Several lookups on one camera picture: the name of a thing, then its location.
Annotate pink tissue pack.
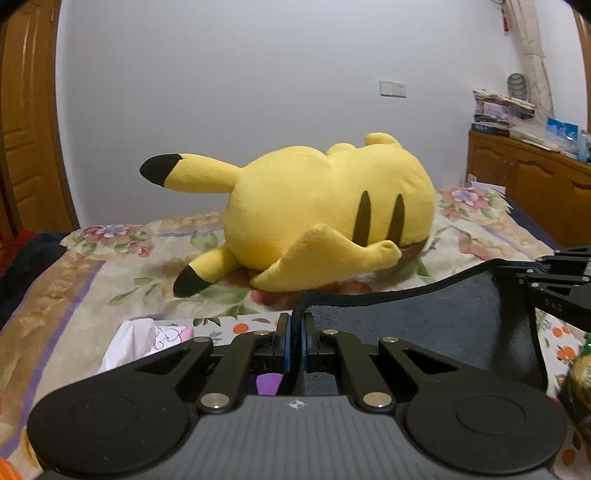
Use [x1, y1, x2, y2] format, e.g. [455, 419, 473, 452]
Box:
[97, 318, 193, 374]

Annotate purple and grey towel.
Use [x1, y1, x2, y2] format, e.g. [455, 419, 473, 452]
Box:
[256, 257, 551, 398]

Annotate wooden door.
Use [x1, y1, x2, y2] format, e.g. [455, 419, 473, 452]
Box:
[1, 1, 79, 234]

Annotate orange-dotted white cloth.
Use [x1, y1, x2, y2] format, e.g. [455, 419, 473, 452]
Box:
[180, 311, 590, 479]

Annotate wooden cabinet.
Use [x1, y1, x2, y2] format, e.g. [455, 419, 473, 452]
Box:
[467, 131, 591, 248]

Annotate white wall switch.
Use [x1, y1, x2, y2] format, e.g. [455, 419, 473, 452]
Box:
[379, 80, 407, 98]

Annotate small grey desk fan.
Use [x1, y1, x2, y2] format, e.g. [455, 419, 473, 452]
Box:
[507, 73, 529, 102]

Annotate yellow Pikachu plush toy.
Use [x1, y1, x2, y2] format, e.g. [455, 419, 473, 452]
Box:
[140, 132, 436, 298]

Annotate green noodle snack bag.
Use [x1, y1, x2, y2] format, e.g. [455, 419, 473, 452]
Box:
[558, 333, 591, 443]

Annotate stack of books and papers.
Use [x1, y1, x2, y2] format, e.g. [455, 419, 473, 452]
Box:
[471, 89, 590, 163]

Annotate white paper by cabinet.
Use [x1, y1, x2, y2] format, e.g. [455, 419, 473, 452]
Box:
[469, 180, 506, 196]

